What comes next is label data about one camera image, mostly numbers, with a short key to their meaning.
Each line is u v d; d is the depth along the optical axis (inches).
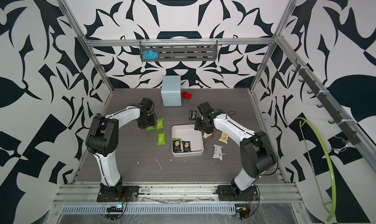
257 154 17.7
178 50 37.3
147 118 33.5
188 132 39.8
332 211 19.6
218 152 34.2
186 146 35.0
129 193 29.3
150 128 37.5
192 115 41.0
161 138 36.1
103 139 20.7
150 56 36.0
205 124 29.3
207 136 36.0
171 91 38.9
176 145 34.4
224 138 36.1
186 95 45.3
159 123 38.9
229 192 28.8
